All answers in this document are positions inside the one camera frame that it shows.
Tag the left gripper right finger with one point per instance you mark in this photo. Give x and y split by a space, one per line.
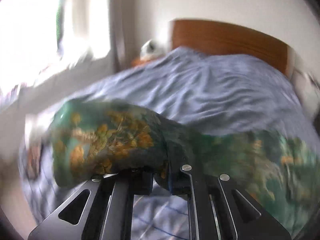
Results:
219 208

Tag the wooden bedside table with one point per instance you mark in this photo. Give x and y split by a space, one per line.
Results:
139 62

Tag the white window cabinet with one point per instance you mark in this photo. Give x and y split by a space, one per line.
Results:
35 99

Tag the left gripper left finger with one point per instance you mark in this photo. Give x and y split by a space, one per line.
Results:
102 208

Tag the green printed silk jacket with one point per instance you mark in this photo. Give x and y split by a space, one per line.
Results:
100 137

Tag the brown wooden headboard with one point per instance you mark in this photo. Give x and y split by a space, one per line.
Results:
220 38

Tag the blue checked bed cover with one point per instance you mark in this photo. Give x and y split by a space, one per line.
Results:
214 95

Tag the beige curtain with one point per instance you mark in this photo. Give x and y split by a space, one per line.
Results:
122 33

